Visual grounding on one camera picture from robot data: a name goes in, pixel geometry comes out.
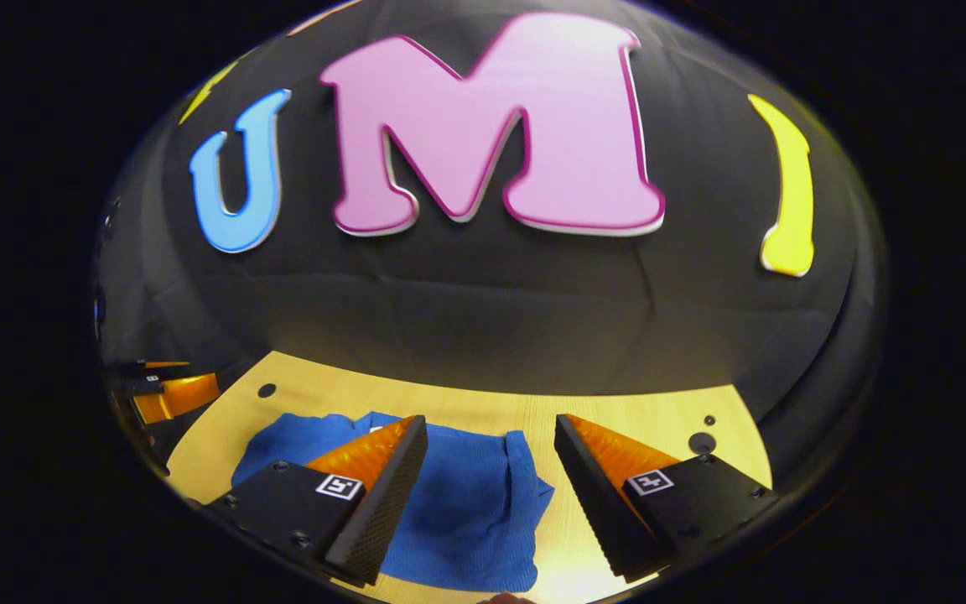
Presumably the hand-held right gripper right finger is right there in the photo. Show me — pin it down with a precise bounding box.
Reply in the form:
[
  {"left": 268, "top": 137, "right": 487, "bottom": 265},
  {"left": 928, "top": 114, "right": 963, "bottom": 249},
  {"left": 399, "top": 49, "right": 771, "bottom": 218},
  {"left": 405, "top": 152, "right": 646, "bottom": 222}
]
[{"left": 554, "top": 413, "right": 779, "bottom": 585}]

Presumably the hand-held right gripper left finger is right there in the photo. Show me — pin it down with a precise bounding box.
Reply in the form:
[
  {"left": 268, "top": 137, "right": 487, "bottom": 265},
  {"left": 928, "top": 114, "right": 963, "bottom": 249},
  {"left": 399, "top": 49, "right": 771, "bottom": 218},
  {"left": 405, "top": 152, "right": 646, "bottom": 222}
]
[{"left": 206, "top": 414, "right": 430, "bottom": 588}]

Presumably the blue corduroy shirt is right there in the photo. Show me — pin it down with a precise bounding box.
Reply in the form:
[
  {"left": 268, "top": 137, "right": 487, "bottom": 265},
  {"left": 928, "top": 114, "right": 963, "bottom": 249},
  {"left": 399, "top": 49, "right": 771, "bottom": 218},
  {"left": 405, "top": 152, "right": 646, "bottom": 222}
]
[{"left": 231, "top": 411, "right": 555, "bottom": 593}]

